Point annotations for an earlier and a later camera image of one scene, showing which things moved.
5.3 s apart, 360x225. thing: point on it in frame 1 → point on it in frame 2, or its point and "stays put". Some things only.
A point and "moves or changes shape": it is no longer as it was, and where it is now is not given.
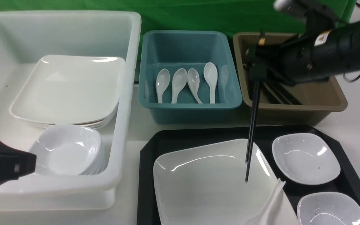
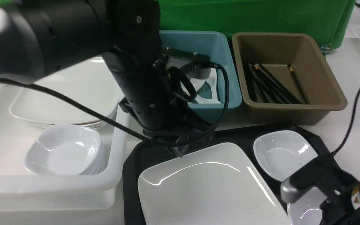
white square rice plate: x=207 y=186 moves or changes shape
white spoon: x=261 y=218 → x=195 y=85
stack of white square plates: x=69 y=89 stays put
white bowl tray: x=305 y=158 → x=281 y=153
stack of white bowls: x=67 y=149 stays put
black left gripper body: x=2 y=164 → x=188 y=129
